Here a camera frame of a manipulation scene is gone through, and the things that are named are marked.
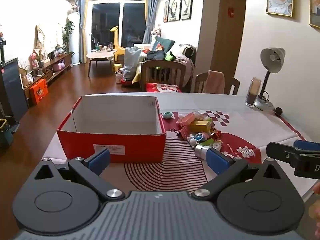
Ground clear toothpick container green lid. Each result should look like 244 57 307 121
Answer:
194 110 212 122

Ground pink flower bouquet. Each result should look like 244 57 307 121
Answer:
29 51 41 68

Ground dark green cushion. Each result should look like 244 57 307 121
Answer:
154 36 175 53

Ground pink cloth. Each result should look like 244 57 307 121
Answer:
202 70 225 94

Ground yellow giraffe toy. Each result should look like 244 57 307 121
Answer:
110 26 125 62

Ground white tower air conditioner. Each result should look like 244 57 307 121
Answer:
67 11 81 66

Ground wooden slatted chair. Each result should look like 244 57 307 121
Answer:
141 60 186 93

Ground wooden tv cabinet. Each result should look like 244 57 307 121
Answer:
22 53 73 98

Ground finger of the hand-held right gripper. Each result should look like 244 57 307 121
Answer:
266 142 300 167
294 140 320 153

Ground grey desk lamp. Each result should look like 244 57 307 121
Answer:
253 47 286 111

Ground tall glass jar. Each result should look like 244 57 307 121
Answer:
245 77 262 109

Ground sofa piled with clothes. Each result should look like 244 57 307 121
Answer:
134 36 197 92

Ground small yellow box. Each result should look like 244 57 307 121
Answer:
189 120 212 133

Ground black cabinet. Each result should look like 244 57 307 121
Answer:
0 57 28 124

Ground red printed cushion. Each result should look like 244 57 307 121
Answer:
146 82 185 93

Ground round coffee table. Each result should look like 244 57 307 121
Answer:
86 49 118 77

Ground framed wall picture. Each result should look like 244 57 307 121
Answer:
167 0 182 22
163 0 170 23
180 0 194 20

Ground white pen with green label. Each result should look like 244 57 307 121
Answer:
199 138 223 152

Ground glass sliding door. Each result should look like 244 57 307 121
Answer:
91 2 147 48

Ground pale plastic bag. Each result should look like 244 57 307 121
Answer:
122 46 142 81

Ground pink binder clip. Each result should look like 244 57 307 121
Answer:
171 124 191 138

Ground pink toy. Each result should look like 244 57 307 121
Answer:
53 60 66 72

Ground orange gift box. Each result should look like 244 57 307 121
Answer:
29 78 49 105

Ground potted plant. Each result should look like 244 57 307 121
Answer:
62 21 75 55

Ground hanging coats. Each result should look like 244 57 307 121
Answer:
34 22 63 58

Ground red and white table mat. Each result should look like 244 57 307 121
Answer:
42 110 307 198

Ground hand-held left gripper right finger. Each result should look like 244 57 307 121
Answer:
191 147 286 202

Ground wooden door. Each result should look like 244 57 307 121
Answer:
211 0 247 79

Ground red cardboard box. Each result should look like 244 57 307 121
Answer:
56 95 167 164

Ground teal bin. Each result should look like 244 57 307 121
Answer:
0 118 15 148

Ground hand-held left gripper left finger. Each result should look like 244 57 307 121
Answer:
32 148 126 202

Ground blue and yellow curtain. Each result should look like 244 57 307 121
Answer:
76 0 88 64
142 0 158 45

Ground pink heart-shaped dish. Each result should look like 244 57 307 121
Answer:
176 112 196 125

